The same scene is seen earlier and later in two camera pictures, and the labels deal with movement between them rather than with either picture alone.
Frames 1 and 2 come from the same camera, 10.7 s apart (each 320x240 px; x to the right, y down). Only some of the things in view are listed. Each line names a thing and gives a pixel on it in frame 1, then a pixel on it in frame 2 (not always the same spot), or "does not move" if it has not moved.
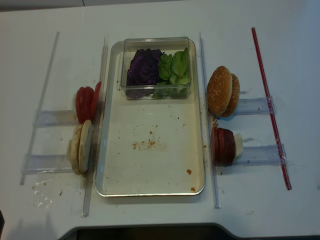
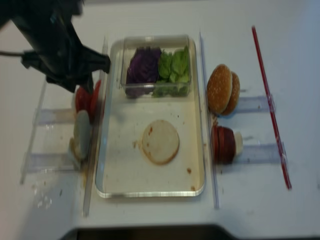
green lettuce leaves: [173, 79] does not move
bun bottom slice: [73, 149] → [80, 144]
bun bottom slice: [85, 146] → [160, 142]
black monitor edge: [192, 232] does not move
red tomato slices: [86, 102] does not move
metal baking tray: [148, 147] does not move
